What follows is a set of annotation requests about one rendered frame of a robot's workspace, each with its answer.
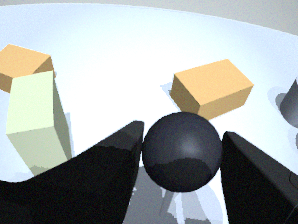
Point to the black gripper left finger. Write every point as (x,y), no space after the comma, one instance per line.
(91,188)

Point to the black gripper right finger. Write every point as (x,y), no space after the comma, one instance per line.
(257,189)

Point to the tan rectangular block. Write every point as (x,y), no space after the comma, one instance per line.
(211,90)
(18,61)

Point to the grey cylinder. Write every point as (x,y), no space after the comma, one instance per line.
(289,105)

